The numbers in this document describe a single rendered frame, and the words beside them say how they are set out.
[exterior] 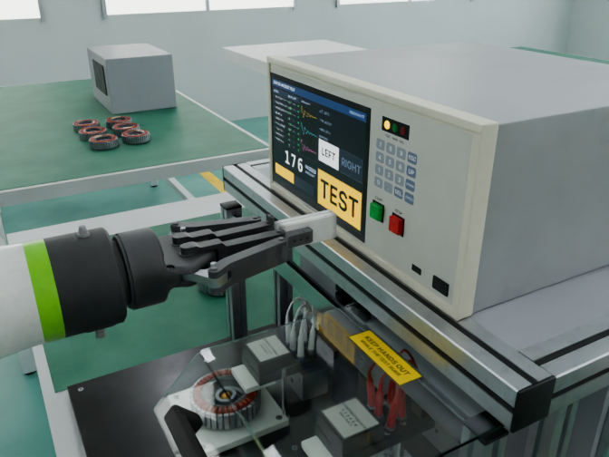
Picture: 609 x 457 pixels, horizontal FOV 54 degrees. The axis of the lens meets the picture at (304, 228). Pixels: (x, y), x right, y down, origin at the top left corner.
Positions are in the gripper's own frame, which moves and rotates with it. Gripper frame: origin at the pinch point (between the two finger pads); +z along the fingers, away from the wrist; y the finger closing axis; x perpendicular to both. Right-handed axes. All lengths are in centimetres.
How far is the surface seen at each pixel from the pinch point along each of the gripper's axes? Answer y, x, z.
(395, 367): 12.6, -11.5, 3.7
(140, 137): -184, -41, 26
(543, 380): 25.2, -6.4, 9.9
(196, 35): -469, -40, 150
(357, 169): -4.6, 4.0, 9.6
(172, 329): -51, -43, -3
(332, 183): -10.3, 0.2, 9.6
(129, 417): -27, -41, -18
